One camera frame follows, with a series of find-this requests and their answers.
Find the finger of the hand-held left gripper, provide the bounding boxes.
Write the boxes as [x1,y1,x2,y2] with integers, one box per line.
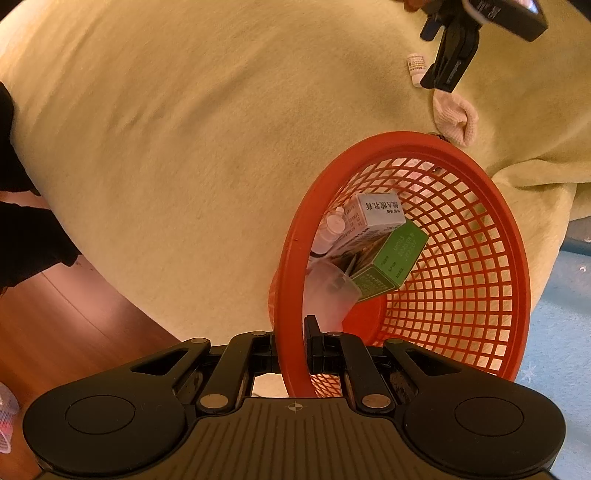
[420,14,444,42]
[420,18,484,91]

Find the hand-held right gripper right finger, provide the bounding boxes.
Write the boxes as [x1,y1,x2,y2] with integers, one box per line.
[304,315,463,414]

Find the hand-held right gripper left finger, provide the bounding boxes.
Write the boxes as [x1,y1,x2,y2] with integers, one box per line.
[130,330,280,414]

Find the white pill bottle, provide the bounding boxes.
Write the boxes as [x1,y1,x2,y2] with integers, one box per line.
[405,54,431,88]

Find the white and pink sock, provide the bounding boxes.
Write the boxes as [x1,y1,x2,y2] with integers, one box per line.
[432,90,481,147]

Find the green medicine box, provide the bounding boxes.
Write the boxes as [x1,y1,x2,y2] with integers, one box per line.
[350,220,428,304]

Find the small white dropper bottle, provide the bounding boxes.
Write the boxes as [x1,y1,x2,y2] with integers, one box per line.
[322,207,348,243]

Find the white medicine box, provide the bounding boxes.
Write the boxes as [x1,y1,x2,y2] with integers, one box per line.
[342,191,406,247]

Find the red plastic mesh basket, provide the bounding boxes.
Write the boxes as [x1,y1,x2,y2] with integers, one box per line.
[268,131,533,400]

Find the clear plastic container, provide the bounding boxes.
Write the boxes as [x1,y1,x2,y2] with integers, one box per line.
[307,262,362,329]

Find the yellow-green fleece blanket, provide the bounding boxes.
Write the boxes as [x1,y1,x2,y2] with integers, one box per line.
[0,0,591,398]

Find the blue star-print sheet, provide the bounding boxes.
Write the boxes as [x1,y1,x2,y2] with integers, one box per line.
[517,222,591,480]

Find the white mesh basket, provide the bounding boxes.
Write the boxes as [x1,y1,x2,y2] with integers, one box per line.
[0,381,20,455]

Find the black pants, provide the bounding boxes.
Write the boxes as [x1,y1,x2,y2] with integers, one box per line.
[0,80,83,297]

